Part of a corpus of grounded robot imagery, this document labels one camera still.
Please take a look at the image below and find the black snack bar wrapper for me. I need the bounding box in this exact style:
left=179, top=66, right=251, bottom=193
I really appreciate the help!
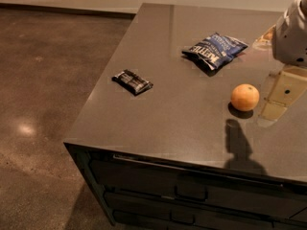
left=112, top=69, right=154, bottom=96

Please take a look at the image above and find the blue chip bag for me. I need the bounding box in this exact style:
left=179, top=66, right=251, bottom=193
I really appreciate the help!
left=182, top=33, right=248, bottom=70

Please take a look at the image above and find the orange fruit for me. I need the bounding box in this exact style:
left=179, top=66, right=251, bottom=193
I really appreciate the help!
left=231, top=84, right=260, bottom=111

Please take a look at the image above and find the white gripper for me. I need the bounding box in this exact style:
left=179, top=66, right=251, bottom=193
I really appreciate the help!
left=259, top=0, right=307, bottom=122

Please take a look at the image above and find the dark drawer cabinet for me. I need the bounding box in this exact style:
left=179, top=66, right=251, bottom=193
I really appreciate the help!
left=64, top=142, right=307, bottom=230

